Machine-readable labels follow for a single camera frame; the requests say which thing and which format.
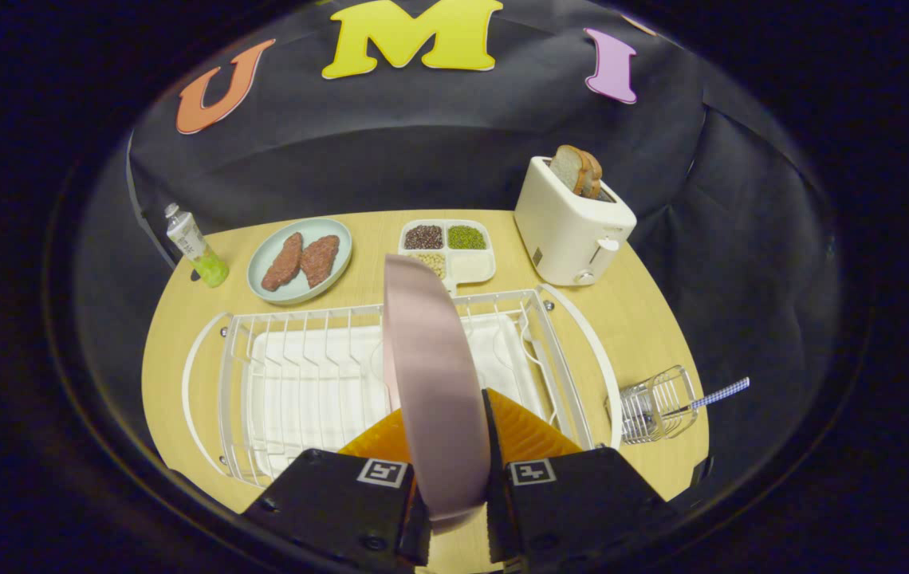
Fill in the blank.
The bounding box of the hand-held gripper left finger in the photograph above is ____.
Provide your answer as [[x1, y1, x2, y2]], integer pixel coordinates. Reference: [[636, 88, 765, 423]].
[[241, 408, 433, 574]]

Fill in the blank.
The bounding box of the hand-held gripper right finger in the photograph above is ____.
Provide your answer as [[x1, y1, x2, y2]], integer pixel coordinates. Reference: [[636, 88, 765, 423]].
[[482, 388, 683, 574]]

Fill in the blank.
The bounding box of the metal wire basket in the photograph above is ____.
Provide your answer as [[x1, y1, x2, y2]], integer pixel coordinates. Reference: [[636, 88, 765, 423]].
[[606, 365, 699, 445]]

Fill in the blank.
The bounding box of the white wire dish rack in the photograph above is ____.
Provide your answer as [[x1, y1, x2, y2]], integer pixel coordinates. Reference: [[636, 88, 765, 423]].
[[181, 285, 624, 489]]

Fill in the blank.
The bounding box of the pink plate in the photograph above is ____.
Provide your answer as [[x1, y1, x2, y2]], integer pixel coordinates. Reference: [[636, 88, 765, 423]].
[[381, 254, 494, 533]]

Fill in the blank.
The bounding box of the blue checkered handle spoon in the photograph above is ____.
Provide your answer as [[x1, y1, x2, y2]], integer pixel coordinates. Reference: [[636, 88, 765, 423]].
[[638, 377, 750, 423]]

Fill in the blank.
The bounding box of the light blue dish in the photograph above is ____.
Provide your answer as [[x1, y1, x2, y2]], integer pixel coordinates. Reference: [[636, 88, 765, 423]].
[[247, 218, 353, 306]]

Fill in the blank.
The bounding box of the white drip tray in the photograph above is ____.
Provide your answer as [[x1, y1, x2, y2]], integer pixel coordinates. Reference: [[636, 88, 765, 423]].
[[247, 313, 547, 479]]

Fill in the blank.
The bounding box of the brown meat piece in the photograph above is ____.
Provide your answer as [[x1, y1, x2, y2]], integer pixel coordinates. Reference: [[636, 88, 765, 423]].
[[261, 232, 304, 293], [300, 234, 341, 289]]

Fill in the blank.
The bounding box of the pile of yellow soybeans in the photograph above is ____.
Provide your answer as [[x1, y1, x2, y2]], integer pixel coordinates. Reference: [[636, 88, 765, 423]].
[[407, 252, 447, 280]]

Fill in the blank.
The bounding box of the white divided tray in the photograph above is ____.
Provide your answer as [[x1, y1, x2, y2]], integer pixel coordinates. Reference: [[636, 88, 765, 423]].
[[398, 219, 497, 294]]

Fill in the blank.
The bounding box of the white toaster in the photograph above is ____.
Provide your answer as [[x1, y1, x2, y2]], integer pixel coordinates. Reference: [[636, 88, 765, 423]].
[[514, 155, 638, 287]]

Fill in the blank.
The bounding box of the green drink bottle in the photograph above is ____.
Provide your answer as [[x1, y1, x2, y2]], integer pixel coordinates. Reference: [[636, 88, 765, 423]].
[[164, 202, 230, 289]]

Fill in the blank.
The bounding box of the brown bread slice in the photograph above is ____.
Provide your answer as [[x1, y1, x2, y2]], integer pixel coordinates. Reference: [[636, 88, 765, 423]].
[[578, 150, 604, 200], [549, 145, 589, 196]]

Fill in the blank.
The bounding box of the black backdrop cloth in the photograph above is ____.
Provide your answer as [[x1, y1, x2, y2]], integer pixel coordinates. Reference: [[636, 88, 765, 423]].
[[76, 0, 838, 511]]

